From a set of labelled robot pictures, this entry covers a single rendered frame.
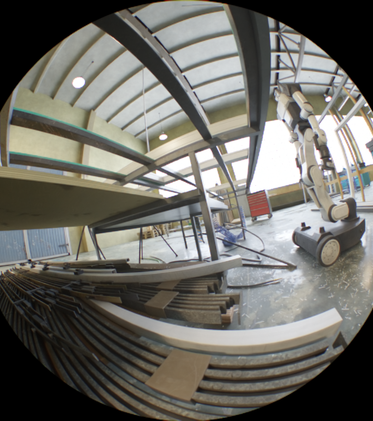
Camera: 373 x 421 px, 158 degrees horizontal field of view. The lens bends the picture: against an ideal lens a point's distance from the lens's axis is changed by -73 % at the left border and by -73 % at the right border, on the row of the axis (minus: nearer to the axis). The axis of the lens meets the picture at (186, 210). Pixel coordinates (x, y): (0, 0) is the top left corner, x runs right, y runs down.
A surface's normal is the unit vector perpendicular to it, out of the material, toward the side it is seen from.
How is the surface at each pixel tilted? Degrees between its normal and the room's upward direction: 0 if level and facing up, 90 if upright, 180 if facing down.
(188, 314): 90
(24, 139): 90
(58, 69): 180
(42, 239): 90
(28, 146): 90
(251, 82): 180
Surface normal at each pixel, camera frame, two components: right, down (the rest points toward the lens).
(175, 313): -0.40, 0.00
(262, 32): 0.21, 0.97
